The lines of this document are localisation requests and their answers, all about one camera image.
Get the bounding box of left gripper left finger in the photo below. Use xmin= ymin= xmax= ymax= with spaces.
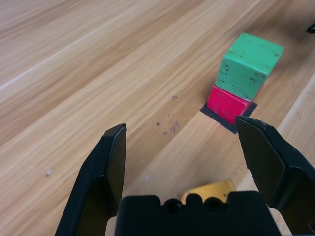
xmin=54 ymin=123 xmax=127 ymax=236

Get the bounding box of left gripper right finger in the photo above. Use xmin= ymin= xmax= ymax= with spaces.
xmin=235 ymin=116 xmax=315 ymax=236

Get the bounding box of yellow wooden block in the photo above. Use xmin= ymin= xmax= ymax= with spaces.
xmin=181 ymin=179 xmax=237 ymax=204

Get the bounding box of red wooden block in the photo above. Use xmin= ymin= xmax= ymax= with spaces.
xmin=206 ymin=83 xmax=266 ymax=125

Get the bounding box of green wooden block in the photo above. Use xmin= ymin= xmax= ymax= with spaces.
xmin=215 ymin=32 xmax=284 ymax=103

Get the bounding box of black square tape marker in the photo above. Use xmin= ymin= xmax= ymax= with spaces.
xmin=199 ymin=101 xmax=258 ymax=135

